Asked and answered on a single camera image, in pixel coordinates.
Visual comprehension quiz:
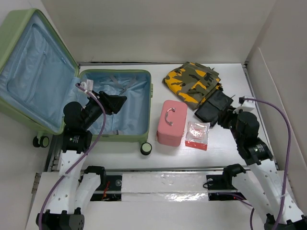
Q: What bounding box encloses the black pouch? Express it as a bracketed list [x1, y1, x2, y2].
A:
[194, 90, 233, 127]

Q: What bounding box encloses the pink box with handle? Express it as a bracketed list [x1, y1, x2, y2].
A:
[156, 100, 188, 147]

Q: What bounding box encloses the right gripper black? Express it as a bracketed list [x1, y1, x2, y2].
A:
[217, 105, 247, 144]

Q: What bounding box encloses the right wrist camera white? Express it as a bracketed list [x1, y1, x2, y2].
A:
[233, 96, 256, 114]

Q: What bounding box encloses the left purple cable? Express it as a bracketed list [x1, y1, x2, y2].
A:
[38, 82, 106, 230]

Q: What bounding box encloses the metal rail with foam strip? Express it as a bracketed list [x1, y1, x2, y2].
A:
[90, 171, 246, 202]

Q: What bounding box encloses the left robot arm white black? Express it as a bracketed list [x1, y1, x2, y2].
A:
[36, 91, 127, 230]

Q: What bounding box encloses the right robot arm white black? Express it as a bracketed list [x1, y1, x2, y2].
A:
[218, 107, 307, 230]

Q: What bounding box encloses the clear packet with red label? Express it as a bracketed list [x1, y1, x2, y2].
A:
[185, 122, 210, 151]

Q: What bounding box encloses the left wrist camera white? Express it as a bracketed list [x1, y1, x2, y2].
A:
[80, 80, 94, 92]

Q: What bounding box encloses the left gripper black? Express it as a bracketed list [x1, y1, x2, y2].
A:
[82, 90, 126, 129]

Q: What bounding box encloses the green hard-shell suitcase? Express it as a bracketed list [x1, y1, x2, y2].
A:
[0, 8, 153, 148]

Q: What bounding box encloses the camouflage clothing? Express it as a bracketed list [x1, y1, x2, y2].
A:
[162, 62, 223, 110]

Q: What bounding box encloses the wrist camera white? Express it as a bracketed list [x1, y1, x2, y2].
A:
[80, 80, 94, 92]
[233, 96, 256, 114]

